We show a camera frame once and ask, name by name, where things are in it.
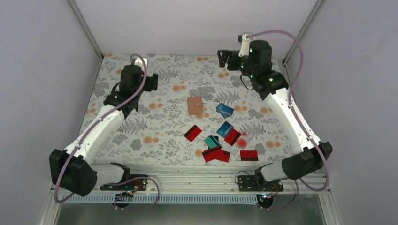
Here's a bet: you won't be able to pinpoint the tan leather card holder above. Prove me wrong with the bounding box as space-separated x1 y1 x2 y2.
187 97 203 115

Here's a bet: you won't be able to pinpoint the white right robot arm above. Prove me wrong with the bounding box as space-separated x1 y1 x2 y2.
217 40 333 191

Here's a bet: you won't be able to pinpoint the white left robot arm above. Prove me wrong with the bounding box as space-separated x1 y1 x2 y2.
49 65 159 196

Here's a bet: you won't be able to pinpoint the blue card upper pile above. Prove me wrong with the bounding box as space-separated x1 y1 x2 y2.
216 103 234 118

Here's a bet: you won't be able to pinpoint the red card near wallet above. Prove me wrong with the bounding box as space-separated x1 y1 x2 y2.
184 125 202 142

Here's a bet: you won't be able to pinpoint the blue card middle upright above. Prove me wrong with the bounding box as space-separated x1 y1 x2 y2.
216 121 234 138

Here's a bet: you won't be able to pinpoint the red card centre upright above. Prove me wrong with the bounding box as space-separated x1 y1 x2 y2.
224 128 241 146

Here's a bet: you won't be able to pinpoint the teal green card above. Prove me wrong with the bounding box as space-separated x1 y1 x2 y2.
204 135 222 149

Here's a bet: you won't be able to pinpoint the red card bottom right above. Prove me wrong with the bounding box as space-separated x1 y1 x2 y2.
240 150 259 161

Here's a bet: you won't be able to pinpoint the red card lower centre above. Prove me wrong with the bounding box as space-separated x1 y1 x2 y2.
202 146 224 163

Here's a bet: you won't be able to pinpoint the floral patterned table mat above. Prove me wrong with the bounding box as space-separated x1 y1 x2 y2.
94 55 293 166

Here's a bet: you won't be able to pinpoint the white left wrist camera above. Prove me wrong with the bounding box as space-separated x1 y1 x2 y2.
130 57 148 76

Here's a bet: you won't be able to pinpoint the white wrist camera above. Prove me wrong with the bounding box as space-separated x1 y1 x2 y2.
238 33 255 57
130 57 148 76

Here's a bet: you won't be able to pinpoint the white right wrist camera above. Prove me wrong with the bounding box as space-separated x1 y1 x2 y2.
238 33 255 57

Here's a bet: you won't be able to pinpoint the aluminium rail frame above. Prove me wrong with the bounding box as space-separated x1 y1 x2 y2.
51 163 330 194

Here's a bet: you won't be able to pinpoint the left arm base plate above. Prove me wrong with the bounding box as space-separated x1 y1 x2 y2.
99 174 148 191

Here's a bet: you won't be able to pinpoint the perforated grey cable tray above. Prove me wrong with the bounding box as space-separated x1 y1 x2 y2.
61 194 263 205

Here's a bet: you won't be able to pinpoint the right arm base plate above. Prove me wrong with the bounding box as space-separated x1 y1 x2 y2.
237 175 284 192

